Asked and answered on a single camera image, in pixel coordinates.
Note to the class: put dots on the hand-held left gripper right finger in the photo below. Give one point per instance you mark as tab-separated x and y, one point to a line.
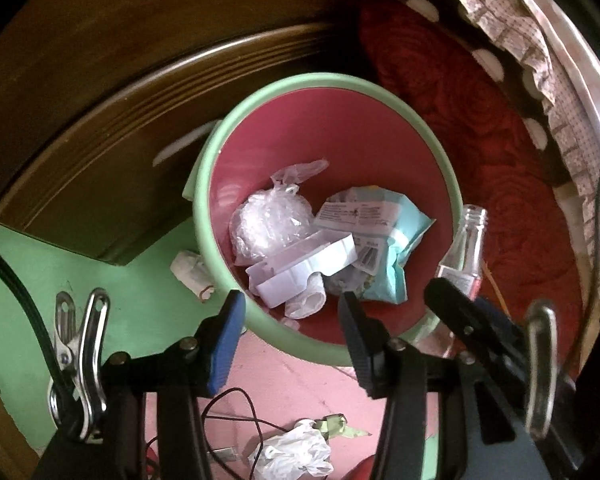
360	345

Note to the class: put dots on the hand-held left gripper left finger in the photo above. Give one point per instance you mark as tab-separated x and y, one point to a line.
225	345

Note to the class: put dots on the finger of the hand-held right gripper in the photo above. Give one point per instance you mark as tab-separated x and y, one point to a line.
450	305
497	317

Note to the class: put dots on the small glass bottle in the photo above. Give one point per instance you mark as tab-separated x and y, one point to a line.
462	250

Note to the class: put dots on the white paper wad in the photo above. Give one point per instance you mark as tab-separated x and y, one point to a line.
190	267

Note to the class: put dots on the teal wet wipes packet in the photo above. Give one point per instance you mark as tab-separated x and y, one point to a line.
395	230

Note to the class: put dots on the translucent plastic tray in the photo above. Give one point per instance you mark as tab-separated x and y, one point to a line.
300	270

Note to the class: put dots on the red bucket with green rim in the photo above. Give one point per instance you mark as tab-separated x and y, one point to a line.
290	145

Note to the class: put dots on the metal spring clip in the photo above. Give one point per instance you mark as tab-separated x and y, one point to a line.
540	360
92	360

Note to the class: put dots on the pink foam floor mat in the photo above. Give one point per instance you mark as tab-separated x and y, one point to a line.
290	375

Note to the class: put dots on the green folded paper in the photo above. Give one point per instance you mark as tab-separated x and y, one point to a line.
337	425

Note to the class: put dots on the silver foil sachet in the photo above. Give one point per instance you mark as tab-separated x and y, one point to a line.
225	454

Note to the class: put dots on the green foam floor mat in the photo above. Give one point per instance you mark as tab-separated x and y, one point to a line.
130	280

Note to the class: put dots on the crumpled white plastic bag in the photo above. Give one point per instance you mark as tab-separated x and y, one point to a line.
290	455

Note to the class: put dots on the brown wooden furniture panel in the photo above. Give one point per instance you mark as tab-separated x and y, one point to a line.
5	420

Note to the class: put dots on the brown polka dot cloth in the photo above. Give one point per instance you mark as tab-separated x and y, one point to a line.
460	30

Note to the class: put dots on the brown wooden drawer cabinet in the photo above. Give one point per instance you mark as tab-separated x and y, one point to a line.
105	85

